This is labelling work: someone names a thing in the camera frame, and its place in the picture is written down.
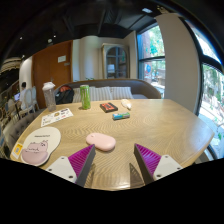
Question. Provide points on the grey tufted armchair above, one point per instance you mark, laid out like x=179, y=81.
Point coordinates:
x=18, y=128

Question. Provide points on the laptop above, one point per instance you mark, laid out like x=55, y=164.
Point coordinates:
x=17, y=96

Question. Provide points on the wooden door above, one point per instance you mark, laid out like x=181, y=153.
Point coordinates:
x=50, y=71

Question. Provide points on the white sticker sheet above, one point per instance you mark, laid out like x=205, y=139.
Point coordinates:
x=56, y=117

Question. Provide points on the clear shaker bottle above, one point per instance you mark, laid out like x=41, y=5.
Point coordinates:
x=50, y=98

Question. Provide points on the green drink can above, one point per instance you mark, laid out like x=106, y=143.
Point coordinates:
x=85, y=97

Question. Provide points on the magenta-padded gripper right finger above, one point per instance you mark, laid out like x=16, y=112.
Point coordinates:
x=165, y=165

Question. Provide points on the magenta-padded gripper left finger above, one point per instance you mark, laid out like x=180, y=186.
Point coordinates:
x=63, y=168

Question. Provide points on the white squeeze tube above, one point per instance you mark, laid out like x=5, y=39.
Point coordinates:
x=126, y=104

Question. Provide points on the black bag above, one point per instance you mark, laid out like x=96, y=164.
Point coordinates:
x=64, y=96

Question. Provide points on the group of chairs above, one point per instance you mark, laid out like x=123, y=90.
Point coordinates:
x=30, y=100

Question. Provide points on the brown curved sofa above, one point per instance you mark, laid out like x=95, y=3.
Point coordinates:
x=140, y=86

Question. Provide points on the arched glass-door cabinet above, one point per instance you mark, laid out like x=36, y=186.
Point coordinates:
x=116, y=61

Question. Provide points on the white cat-print mouse pad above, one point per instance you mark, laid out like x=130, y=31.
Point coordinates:
x=41, y=143

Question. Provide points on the black-framed window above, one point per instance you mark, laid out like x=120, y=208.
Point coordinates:
x=211, y=93
x=151, y=60

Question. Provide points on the pink computer mouse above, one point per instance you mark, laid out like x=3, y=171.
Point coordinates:
x=101, y=141

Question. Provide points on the black and red box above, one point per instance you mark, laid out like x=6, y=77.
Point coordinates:
x=108, y=107

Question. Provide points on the green and blue pack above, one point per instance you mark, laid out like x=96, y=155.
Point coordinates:
x=121, y=116

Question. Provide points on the striped cushion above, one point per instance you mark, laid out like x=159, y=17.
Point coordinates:
x=98, y=94
x=121, y=92

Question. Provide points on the person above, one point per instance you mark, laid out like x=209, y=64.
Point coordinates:
x=23, y=90

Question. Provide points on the yellow code card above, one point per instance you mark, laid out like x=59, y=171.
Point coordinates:
x=17, y=150

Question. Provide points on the white door sign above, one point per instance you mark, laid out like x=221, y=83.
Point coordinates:
x=61, y=59

